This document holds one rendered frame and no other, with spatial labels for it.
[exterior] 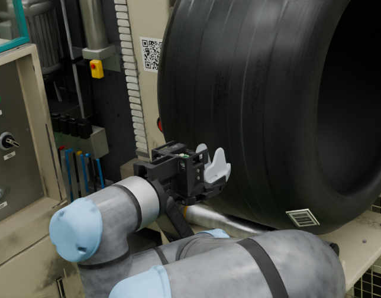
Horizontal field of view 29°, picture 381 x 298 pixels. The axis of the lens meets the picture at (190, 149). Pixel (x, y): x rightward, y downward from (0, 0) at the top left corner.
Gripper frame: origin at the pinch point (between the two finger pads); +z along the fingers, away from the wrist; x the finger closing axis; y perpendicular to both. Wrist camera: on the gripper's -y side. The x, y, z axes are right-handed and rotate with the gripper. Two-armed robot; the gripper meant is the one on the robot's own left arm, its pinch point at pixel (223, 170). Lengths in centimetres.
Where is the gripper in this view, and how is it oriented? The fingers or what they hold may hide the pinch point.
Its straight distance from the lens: 124.1
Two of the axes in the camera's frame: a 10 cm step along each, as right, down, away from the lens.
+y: -0.3, -9.4, -3.4
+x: -7.8, -1.9, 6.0
